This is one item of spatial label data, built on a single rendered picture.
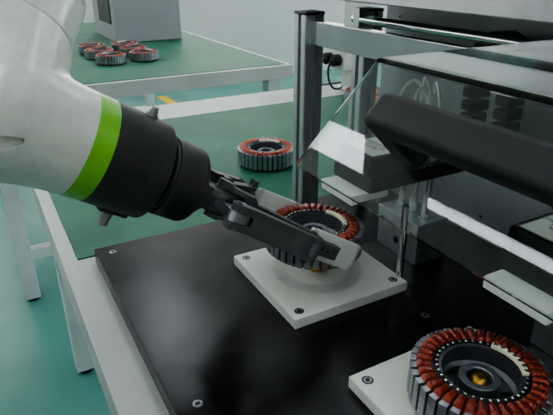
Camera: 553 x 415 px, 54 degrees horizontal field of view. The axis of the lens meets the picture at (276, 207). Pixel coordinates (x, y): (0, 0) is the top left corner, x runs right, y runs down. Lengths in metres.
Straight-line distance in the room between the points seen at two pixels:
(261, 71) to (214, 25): 3.36
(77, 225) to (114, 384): 0.36
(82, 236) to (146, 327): 0.28
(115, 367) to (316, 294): 0.22
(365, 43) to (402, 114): 0.43
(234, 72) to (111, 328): 1.48
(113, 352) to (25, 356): 1.30
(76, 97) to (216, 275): 0.30
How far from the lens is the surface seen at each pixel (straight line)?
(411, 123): 0.23
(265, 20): 5.61
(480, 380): 0.49
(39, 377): 1.80
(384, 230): 0.72
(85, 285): 0.72
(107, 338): 0.62
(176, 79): 1.92
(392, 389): 0.50
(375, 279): 0.64
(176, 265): 0.69
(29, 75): 0.43
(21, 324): 2.04
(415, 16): 0.83
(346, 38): 0.69
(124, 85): 1.88
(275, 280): 0.62
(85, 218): 0.89
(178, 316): 0.60
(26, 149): 0.43
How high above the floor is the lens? 1.12
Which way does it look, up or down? 25 degrees down
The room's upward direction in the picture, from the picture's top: straight up
